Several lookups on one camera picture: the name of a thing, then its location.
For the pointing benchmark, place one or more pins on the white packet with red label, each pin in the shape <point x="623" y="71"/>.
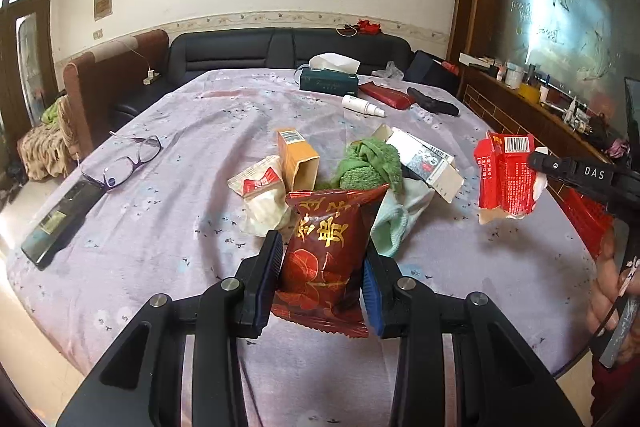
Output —
<point x="260" y="207"/>

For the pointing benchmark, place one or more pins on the wall socket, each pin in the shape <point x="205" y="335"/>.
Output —
<point x="98" y="34"/>

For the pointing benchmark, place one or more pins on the beige blanket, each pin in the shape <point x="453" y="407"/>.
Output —
<point x="45" y="152"/>

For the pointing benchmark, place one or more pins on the red carton box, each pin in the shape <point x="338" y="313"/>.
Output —
<point x="510" y="177"/>

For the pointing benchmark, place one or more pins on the black glasses case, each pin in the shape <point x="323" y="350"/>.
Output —
<point x="60" y="227"/>

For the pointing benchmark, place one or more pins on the pink cloth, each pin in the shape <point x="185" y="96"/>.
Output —
<point x="617" y="149"/>

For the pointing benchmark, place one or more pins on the stack of books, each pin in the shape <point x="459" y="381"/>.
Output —
<point x="477" y="60"/>

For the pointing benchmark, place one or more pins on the black leather sofa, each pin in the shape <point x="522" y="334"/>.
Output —
<point x="225" y="52"/>

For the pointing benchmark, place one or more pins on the dark green tissue box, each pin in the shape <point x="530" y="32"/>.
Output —
<point x="327" y="82"/>

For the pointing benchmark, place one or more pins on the light green cloth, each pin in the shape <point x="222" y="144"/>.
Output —
<point x="52" y="114"/>

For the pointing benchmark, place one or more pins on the orange carton box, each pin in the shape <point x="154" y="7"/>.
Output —
<point x="292" y="157"/>

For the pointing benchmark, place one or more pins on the small wall plaque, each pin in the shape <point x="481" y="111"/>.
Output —
<point x="103" y="6"/>

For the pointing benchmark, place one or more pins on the purple framed glasses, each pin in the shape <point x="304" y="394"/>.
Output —
<point x="125" y="167"/>

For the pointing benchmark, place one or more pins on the floral lilac tablecloth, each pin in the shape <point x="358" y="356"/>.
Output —
<point x="200" y="147"/>

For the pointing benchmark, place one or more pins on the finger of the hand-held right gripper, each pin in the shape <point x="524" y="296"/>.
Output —
<point x="575" y="172"/>

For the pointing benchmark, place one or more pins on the person's right hand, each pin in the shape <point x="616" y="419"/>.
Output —
<point x="604" y="287"/>

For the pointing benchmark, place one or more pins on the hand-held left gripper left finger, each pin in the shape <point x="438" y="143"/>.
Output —
<point x="270" y="272"/>

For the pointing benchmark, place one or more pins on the teal tissue packet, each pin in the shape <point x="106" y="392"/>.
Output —
<point x="400" y="217"/>

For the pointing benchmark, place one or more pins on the black elongated object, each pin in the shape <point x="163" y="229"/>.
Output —
<point x="435" y="103"/>

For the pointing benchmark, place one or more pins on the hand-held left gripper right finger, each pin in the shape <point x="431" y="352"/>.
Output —
<point x="374" y="297"/>

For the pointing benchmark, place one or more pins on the white grey carton box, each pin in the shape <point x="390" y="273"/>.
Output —
<point x="425" y="162"/>

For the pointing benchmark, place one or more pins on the white jar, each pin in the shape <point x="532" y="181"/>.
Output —
<point x="513" y="76"/>

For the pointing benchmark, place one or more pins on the brown armchair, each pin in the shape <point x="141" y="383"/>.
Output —
<point x="100" y="72"/>

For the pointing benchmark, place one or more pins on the red pouch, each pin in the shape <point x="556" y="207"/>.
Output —
<point x="387" y="96"/>

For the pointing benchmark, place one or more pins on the white spray bottle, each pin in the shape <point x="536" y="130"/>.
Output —
<point x="360" y="105"/>

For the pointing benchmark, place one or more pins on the red ribbon ornament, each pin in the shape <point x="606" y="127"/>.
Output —
<point x="369" y="27"/>

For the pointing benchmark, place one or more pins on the clear plastic bag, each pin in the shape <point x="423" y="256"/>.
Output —
<point x="395" y="71"/>

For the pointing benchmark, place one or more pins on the red snack packet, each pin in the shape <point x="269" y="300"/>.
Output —
<point x="325" y="247"/>

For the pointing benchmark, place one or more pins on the wooden glass door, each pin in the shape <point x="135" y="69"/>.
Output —
<point x="30" y="57"/>

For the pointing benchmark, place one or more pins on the black monitor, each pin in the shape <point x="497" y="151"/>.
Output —
<point x="632" y="117"/>

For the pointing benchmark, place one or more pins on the wooden glass partition cabinet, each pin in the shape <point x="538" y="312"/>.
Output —
<point x="500" y="107"/>

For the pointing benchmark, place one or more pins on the black bag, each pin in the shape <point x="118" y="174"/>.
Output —
<point x="427" y="69"/>

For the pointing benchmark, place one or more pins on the white power strip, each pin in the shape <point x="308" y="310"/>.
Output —
<point x="151" y="78"/>

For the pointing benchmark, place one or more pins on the green towel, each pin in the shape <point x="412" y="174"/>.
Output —
<point x="365" y="162"/>

